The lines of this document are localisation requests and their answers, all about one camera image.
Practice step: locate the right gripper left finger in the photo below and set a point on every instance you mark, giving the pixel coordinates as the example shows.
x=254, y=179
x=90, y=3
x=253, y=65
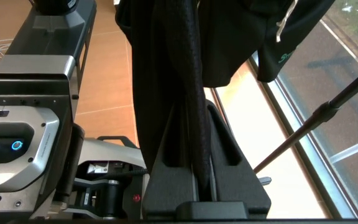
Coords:
x=166, y=186

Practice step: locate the black clothes rack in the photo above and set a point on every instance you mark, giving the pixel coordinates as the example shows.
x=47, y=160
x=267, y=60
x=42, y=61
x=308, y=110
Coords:
x=325, y=112

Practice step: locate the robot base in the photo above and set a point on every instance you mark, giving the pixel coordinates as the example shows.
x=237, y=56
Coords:
x=42, y=77

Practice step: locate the black garment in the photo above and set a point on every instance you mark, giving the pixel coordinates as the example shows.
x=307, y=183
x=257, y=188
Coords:
x=157, y=77

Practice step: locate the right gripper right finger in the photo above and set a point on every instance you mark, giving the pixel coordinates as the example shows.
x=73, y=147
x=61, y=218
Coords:
x=235, y=180

